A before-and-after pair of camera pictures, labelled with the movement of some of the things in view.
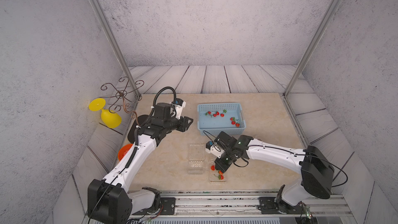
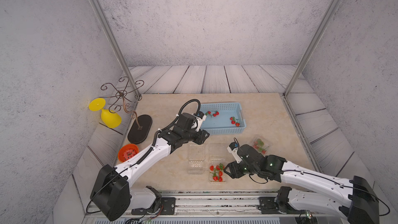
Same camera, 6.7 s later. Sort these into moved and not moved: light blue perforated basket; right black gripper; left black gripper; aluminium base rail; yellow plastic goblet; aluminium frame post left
Moved: right black gripper; left black gripper
Not moved: aluminium frame post left; aluminium base rail; light blue perforated basket; yellow plastic goblet
